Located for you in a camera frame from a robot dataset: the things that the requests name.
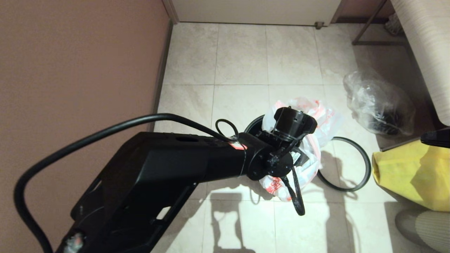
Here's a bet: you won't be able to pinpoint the black bin retaining ring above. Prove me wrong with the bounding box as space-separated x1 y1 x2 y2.
318 137 372 193

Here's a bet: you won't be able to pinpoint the used white bag red trim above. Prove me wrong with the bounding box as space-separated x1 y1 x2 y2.
288 97 342 146

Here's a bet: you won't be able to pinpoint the white plastic bag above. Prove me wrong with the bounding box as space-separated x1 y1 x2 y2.
258 102 322 202

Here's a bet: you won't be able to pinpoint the yellow fabric bag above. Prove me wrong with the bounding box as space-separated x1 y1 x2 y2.
372 140 450 212

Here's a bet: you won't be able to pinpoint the clear plastic bag dark contents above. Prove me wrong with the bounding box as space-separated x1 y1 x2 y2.
343 70 414 137

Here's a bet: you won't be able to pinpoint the dark brown wooden board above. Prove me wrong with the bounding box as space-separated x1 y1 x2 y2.
380 135 428 152

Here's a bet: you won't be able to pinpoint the beige striped furniture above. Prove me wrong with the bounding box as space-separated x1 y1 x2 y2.
390 0 450 126

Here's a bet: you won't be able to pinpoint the grey ribbed round pouf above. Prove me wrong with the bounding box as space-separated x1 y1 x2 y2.
394 210 450 253

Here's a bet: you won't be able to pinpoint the grey mesh bundle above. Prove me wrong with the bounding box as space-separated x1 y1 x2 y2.
384 13 403 35

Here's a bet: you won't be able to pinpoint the dark metal frame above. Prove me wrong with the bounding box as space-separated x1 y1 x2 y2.
352 0 405 46

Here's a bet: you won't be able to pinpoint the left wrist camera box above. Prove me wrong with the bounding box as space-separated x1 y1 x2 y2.
291 149 312 170

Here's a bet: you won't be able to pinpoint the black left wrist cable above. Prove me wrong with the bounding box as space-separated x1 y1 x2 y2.
14 113 306 253

